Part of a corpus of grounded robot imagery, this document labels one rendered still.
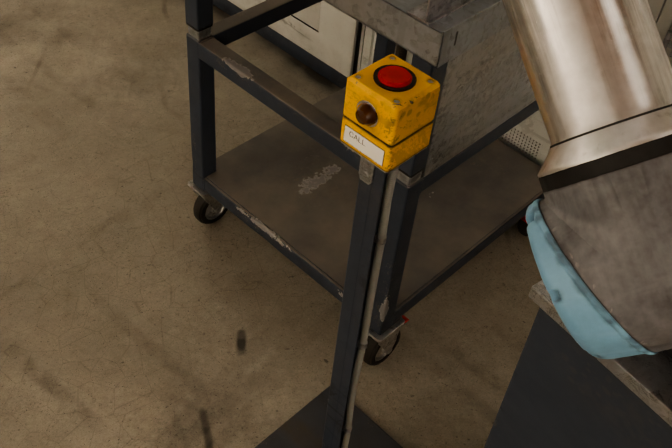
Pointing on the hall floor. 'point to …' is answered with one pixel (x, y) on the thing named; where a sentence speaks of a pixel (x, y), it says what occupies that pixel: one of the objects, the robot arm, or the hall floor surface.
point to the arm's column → (570, 400)
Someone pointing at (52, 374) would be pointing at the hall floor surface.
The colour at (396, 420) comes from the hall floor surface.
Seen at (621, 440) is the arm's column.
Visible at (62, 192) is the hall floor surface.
